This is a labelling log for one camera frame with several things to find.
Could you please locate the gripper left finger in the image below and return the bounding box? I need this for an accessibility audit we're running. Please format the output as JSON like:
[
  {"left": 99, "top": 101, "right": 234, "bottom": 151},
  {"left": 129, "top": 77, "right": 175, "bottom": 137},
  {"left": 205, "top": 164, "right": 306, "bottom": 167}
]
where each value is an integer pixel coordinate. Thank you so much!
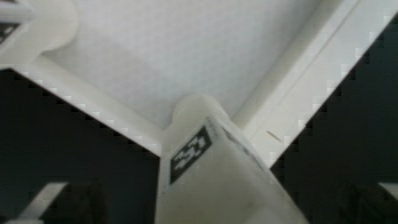
[{"left": 11, "top": 181, "right": 111, "bottom": 224}]

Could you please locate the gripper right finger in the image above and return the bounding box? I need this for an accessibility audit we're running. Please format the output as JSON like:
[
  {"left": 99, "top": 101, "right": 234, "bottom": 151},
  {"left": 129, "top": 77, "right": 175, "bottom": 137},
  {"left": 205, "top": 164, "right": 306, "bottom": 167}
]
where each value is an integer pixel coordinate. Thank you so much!
[{"left": 337, "top": 183, "right": 398, "bottom": 224}]

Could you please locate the white desk leg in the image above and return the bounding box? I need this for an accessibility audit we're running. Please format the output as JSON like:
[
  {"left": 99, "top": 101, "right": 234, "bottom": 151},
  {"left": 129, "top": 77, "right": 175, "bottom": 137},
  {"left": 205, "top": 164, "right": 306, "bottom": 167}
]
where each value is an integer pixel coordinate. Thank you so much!
[
  {"left": 155, "top": 94, "right": 310, "bottom": 224},
  {"left": 0, "top": 0, "right": 35, "bottom": 56}
]

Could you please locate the white desk tabletop tray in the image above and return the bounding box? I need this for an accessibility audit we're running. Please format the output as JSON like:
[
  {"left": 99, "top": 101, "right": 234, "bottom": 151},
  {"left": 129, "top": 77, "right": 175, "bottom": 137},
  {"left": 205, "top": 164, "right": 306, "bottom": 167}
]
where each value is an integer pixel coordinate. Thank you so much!
[{"left": 0, "top": 0, "right": 398, "bottom": 162}]

